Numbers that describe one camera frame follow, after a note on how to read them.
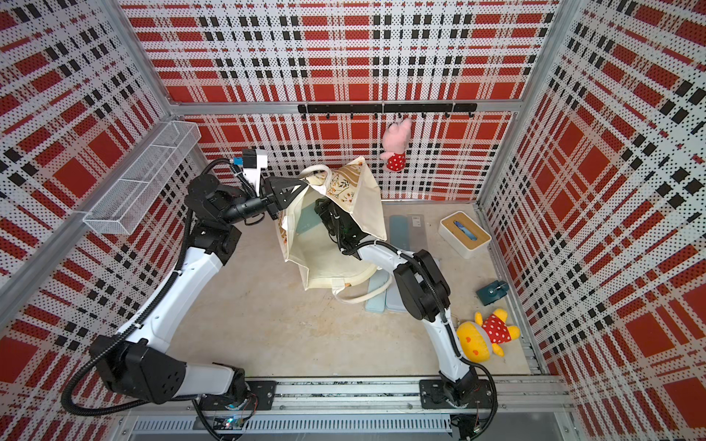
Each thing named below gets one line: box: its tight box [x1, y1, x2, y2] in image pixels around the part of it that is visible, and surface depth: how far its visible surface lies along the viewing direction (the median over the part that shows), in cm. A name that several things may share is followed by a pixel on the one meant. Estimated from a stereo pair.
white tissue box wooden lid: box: [438, 211, 492, 260], surface depth 107 cm
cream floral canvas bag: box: [276, 156, 394, 306], surface depth 75 cm
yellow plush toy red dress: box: [455, 308, 521, 363], surface depth 80 cm
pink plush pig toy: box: [380, 117, 412, 172], surface depth 95 cm
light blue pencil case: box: [385, 277, 408, 313], surface depth 90 cm
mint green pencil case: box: [365, 269, 390, 314], surface depth 90 cm
